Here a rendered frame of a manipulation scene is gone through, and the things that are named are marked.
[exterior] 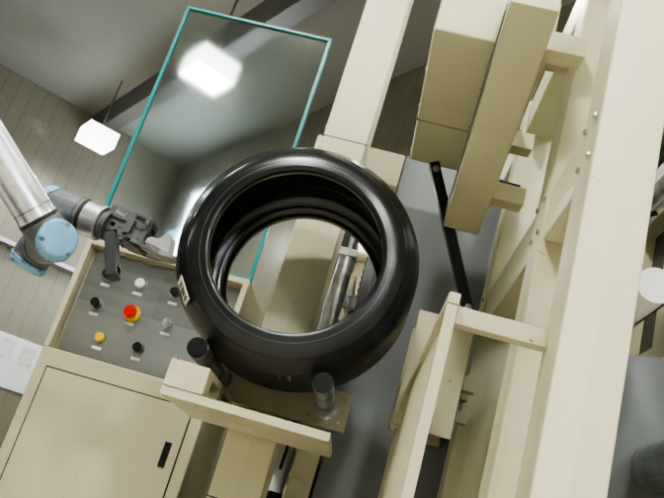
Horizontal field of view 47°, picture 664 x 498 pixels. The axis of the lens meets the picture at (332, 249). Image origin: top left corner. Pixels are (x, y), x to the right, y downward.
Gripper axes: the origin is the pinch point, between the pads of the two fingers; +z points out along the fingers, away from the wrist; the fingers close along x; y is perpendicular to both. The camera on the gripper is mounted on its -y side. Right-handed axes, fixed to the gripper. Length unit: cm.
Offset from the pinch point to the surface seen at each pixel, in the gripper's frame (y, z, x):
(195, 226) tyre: 6.7, 4.4, -11.1
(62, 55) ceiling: 378, -525, 721
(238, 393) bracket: -19.8, 22.8, 23.9
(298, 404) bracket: -16.4, 38.0, 23.9
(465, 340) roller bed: 14, 71, 19
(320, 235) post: 28.5, 24.8, 26.3
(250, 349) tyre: -13.9, 27.6, -10.7
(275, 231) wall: 248, -147, 704
